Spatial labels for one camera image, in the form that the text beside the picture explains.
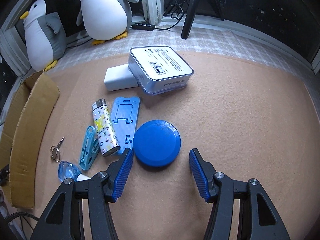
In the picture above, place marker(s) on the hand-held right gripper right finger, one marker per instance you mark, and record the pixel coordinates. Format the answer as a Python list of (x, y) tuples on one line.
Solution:
[(198, 177)]

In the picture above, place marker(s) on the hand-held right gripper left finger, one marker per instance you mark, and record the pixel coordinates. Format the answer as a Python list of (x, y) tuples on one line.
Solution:
[(122, 175)]

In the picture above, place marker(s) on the light blue clothespin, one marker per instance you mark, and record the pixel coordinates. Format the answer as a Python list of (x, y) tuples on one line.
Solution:
[(87, 152)]

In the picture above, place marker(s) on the blue round lid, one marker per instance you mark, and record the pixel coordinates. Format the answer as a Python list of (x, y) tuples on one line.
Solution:
[(156, 142)]

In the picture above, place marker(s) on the patterned white lighter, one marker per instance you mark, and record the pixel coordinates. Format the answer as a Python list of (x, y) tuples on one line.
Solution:
[(103, 130)]

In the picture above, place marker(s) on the clear blue correction tape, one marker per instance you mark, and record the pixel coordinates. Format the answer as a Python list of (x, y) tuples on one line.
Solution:
[(67, 171)]

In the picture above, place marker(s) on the blue folding phone stand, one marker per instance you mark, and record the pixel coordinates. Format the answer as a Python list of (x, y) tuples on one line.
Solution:
[(125, 115)]

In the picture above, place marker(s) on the brown cardboard box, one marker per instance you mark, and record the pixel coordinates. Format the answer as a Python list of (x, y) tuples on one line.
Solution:
[(32, 120)]

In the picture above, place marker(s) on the beige felt mat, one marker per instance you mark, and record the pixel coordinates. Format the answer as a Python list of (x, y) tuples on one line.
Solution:
[(237, 130)]

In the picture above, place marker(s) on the white power bank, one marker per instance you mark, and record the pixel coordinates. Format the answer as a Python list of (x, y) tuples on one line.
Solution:
[(117, 78)]

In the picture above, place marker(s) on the clear plastic box white label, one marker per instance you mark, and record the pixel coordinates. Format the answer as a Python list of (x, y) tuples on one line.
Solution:
[(160, 62)]

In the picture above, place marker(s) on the grey checked cloth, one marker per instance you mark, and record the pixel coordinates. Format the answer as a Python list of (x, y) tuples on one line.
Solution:
[(205, 40)]

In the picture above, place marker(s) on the grey black penguin plush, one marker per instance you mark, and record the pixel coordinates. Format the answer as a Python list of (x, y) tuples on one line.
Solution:
[(40, 40)]

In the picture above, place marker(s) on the black tripod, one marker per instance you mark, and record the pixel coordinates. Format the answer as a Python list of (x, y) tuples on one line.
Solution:
[(188, 17)]

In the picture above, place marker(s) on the large white penguin plush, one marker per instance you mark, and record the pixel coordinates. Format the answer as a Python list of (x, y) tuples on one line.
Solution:
[(105, 12)]

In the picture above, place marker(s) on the white window frame post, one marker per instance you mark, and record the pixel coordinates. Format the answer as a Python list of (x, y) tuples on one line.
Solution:
[(151, 0)]

